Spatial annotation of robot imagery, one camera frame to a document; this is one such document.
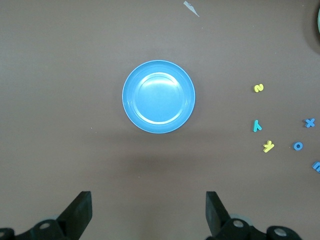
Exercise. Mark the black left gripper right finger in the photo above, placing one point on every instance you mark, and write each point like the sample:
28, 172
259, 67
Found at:
220, 220

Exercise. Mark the blue foam letter x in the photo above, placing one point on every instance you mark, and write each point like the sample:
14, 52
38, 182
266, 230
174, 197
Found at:
310, 123

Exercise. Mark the teal foam letter y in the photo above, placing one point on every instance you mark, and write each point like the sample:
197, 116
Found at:
256, 126

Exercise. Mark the pale green plate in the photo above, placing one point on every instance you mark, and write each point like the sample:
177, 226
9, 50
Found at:
318, 22

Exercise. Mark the blue foam letter m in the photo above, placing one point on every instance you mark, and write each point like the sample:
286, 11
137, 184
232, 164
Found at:
317, 167

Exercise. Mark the blue foam letter o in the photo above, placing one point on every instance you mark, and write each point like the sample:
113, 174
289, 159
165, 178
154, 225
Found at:
294, 146

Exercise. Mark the blue plate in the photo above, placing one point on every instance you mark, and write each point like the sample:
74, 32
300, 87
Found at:
158, 97

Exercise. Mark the brown table cover sheet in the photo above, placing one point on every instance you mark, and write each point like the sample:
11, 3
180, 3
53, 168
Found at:
50, 75

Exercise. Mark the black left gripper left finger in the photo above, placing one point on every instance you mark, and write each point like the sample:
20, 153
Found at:
75, 220

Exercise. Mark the yellow foam letter k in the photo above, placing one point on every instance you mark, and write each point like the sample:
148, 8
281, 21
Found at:
268, 146

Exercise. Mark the yellow foam number two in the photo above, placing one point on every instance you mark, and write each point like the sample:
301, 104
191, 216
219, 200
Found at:
258, 88

